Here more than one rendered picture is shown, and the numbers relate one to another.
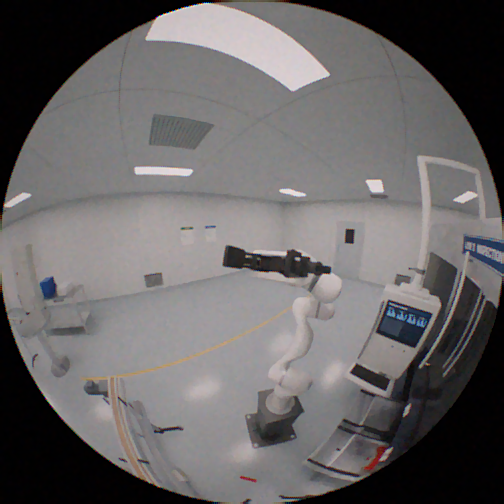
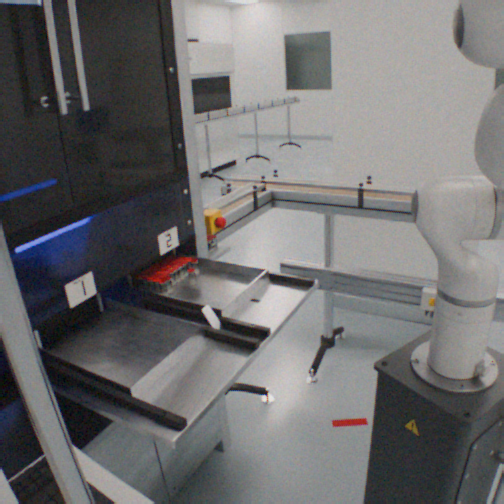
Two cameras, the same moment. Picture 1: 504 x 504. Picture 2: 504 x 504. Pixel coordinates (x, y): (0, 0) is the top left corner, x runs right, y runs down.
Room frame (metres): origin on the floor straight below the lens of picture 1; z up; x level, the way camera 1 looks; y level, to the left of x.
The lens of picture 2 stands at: (0.98, -0.85, 1.48)
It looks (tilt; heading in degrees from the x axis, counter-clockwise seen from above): 23 degrees down; 159
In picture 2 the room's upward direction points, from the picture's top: 4 degrees counter-clockwise
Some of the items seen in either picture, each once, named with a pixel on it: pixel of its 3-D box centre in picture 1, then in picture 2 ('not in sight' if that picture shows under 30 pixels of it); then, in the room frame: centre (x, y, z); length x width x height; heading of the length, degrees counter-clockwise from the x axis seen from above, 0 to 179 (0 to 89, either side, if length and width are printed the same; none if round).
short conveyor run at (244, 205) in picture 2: not in sight; (221, 213); (-0.73, -0.33, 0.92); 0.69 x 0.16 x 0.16; 129
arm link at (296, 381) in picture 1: (292, 384); (457, 237); (0.41, -0.21, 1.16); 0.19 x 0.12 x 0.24; 56
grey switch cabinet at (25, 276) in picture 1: (25, 281); not in sight; (0.22, 6.70, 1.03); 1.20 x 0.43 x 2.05; 129
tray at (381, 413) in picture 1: (386, 416); (116, 341); (0.03, -0.85, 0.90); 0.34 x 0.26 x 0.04; 39
